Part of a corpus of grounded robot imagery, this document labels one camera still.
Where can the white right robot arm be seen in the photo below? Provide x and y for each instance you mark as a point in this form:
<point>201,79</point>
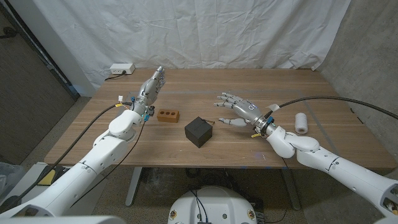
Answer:
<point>357,177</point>

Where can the dark pen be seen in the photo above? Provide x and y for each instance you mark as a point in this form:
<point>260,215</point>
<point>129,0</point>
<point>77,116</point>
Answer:
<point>211,122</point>

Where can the clear plastic bag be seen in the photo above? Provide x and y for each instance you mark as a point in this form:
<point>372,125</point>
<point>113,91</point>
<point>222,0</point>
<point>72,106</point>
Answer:
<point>9,180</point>

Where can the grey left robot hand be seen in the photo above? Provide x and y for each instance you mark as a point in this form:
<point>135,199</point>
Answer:
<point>148,91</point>

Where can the white power strip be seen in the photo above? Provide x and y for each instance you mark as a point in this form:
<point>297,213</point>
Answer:
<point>122,68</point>

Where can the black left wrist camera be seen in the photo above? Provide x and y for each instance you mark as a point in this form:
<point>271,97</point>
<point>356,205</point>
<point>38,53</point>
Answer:
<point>150,111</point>

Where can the long grey tape strip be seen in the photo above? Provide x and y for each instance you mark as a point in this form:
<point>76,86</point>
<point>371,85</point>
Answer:
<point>192,92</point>

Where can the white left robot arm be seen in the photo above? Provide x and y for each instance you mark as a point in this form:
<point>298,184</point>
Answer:
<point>93,155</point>

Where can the wooden block with three holes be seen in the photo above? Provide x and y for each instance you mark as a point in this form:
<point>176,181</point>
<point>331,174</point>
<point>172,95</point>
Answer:
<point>168,115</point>

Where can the black box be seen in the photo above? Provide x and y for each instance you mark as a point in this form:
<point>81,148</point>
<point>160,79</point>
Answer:
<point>198,132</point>

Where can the grey table leg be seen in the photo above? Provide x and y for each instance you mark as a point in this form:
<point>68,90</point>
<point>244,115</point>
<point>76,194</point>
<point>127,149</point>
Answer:
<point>133,186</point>
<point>292,189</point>

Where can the dark perforated partition panel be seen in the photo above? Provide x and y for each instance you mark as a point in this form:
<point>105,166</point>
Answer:
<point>25,93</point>

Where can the short grey tape strip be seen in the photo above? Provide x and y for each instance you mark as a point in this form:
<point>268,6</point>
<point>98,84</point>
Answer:
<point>314,116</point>

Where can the white backdrop cloth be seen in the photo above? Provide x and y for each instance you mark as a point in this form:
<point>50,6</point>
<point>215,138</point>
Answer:
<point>202,31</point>

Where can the yellow black foot pedal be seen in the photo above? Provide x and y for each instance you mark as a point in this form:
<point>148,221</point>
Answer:
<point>46,177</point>

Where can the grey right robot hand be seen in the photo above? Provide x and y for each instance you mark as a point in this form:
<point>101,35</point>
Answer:
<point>247,110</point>

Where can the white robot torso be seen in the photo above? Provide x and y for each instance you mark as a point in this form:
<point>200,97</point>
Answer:
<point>214,205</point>

